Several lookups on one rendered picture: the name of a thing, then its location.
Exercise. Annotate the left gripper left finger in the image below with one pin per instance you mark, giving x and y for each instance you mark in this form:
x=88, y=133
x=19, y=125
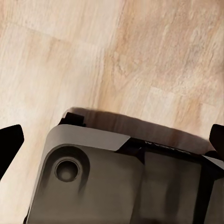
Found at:
x=11, y=139

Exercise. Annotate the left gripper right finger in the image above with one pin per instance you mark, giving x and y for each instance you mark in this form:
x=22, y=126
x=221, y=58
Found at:
x=217, y=139

